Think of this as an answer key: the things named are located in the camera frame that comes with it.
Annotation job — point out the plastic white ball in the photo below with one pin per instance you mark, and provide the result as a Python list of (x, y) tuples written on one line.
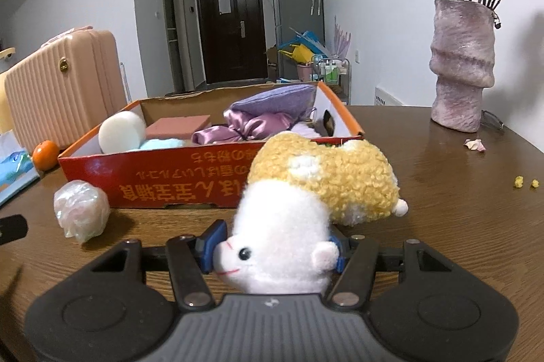
[(80, 211)]

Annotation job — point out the pink ribbed suitcase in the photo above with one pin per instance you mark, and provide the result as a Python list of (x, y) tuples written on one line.
[(63, 90)]

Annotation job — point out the blue tissue box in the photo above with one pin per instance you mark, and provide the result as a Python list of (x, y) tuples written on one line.
[(17, 175)]

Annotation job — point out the pink bucket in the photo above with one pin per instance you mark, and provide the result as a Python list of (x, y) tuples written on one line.
[(305, 73)]

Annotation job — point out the pink textured vase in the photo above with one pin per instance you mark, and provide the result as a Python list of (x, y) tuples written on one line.
[(463, 69)]

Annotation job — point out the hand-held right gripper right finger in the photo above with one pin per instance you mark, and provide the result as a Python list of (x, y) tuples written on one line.
[(359, 260)]

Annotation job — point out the light blue plush toy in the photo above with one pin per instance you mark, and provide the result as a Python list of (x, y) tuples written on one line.
[(163, 144)]

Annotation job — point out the purple cloth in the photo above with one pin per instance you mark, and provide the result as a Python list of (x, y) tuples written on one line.
[(276, 100)]

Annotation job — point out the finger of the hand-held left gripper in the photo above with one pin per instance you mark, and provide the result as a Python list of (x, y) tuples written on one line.
[(12, 230)]

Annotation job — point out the interior side door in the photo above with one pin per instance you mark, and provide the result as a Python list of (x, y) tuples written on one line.
[(172, 35)]

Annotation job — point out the scattered yellow crumbs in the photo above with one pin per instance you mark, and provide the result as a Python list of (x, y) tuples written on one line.
[(518, 181)]

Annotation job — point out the grey fridge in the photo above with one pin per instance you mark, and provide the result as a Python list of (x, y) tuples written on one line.
[(297, 5)]

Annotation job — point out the pink layered sponge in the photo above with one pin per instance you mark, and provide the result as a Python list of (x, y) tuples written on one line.
[(178, 126)]

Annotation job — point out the yellow white plush dog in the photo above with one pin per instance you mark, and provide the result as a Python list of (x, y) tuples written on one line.
[(289, 226)]

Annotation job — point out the fallen pink petal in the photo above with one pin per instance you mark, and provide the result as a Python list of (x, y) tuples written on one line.
[(475, 145)]

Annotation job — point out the brown cardboard box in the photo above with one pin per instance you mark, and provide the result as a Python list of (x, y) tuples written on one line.
[(271, 64)]

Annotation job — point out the purple wall sticker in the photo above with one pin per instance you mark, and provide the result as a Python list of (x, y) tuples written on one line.
[(342, 39)]

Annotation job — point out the white round sponge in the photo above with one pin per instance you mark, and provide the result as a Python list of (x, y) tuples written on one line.
[(121, 132)]

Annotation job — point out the lavender fluffy headband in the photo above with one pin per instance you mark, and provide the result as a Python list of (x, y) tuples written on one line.
[(302, 128)]

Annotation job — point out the glasses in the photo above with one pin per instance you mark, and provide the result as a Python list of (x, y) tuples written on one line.
[(493, 120)]

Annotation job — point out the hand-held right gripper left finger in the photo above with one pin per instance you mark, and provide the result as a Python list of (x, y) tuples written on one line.
[(210, 251)]

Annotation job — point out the metal trolley with bottles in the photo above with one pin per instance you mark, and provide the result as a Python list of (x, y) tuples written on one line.
[(333, 75)]

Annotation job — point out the white stick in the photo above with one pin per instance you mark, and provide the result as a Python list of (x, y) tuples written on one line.
[(123, 86)]

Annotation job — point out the dark brown entrance door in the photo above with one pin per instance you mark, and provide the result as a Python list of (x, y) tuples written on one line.
[(229, 39)]

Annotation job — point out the white flat panel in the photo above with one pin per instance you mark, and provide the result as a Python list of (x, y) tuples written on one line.
[(386, 97)]

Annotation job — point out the orange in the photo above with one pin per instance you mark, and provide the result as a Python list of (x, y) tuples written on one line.
[(46, 155)]

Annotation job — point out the yellow bottle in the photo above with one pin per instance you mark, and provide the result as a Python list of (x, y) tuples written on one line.
[(4, 107)]

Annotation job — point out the red cardboard box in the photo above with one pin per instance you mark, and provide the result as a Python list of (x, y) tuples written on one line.
[(170, 179)]

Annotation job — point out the purple satin bow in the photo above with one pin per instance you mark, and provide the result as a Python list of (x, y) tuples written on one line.
[(242, 128)]

